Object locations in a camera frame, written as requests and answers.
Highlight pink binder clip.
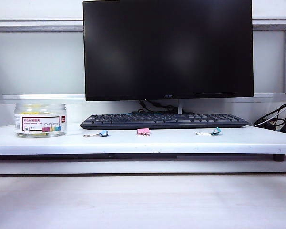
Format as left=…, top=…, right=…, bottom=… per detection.
left=136, top=128, right=151, bottom=138

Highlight light blue binder clip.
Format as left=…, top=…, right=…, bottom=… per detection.
left=82, top=130, right=110, bottom=138

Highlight white lower slab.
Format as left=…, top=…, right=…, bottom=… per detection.
left=0, top=159, right=286, bottom=175

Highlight black computer keyboard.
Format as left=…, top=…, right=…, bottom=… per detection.
left=80, top=113, right=250, bottom=130

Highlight black AOC monitor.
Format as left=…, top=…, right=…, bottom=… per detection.
left=82, top=0, right=255, bottom=101

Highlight teal binder clip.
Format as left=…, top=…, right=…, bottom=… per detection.
left=195, top=127, right=222, bottom=136

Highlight white raised desk board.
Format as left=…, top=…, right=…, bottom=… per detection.
left=0, top=123, right=286, bottom=156

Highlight clear plastic clip jar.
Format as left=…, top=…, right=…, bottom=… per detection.
left=13, top=102, right=67, bottom=138

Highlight grey office partition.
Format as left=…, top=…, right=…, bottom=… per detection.
left=0, top=15, right=286, bottom=125

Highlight black cables behind keyboard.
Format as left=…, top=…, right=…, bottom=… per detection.
left=131, top=100, right=179, bottom=115

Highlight white thin cable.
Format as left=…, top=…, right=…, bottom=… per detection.
left=255, top=102, right=286, bottom=126

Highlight black looped cables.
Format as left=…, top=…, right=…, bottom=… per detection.
left=254, top=102, right=286, bottom=127

